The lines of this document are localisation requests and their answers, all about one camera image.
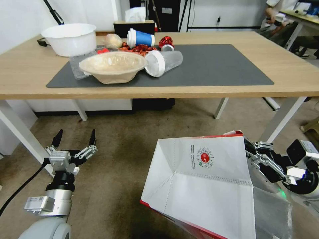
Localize black tripod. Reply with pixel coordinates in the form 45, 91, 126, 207
43, 0, 65, 26

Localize black tissue box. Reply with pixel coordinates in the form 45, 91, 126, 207
113, 20, 155, 39

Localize blue box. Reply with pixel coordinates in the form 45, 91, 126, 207
304, 4, 319, 16

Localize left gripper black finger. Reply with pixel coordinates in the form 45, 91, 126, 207
45, 129, 63, 156
74, 129, 98, 165

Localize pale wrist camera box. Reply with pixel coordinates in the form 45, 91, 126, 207
49, 150, 71, 175
286, 167, 306, 186

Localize pile of red crayfish shells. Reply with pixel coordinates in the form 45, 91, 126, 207
118, 42, 159, 54

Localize crushed red drink can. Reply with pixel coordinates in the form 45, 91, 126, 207
158, 36, 175, 52

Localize clear plastic food tray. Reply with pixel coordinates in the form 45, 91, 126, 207
68, 45, 111, 80

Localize wooden table with white legs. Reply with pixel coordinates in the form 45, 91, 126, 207
0, 31, 319, 178

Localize black equipment case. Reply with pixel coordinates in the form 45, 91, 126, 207
129, 0, 182, 33

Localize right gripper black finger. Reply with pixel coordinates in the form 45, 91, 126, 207
246, 152, 287, 184
243, 136, 275, 156

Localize blue and white paper cup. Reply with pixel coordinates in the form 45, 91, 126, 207
126, 28, 156, 48

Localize white robot front shell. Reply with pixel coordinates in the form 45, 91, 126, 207
276, 184, 319, 239

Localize white framed desk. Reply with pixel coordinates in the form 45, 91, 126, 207
278, 8, 319, 52

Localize large white plastic bowl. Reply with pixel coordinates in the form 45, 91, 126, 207
41, 23, 97, 57

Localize black robot wrist cable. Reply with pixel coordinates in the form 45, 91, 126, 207
0, 158, 51, 217

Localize person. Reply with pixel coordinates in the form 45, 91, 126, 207
259, 0, 319, 59

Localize grey table mat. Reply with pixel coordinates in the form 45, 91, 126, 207
46, 44, 275, 88

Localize person's hand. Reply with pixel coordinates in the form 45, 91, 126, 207
265, 7, 276, 23

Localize white and red delivery bag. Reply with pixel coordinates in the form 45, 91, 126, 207
139, 129, 293, 239

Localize clear cup with white lid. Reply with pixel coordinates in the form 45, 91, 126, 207
144, 49, 184, 78

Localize black stand legs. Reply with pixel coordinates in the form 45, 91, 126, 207
177, 0, 193, 33

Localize white tissue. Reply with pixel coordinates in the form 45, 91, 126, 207
124, 7, 148, 23

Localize beige stool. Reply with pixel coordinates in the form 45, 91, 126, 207
300, 120, 319, 143

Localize white low cabinet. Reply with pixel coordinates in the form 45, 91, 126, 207
24, 99, 133, 113

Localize kraft paper bowl with lid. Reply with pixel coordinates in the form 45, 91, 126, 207
79, 51, 148, 85

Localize black bag under table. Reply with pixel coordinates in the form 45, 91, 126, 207
132, 98, 176, 112

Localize white floor bar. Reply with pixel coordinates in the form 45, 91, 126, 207
263, 97, 281, 112

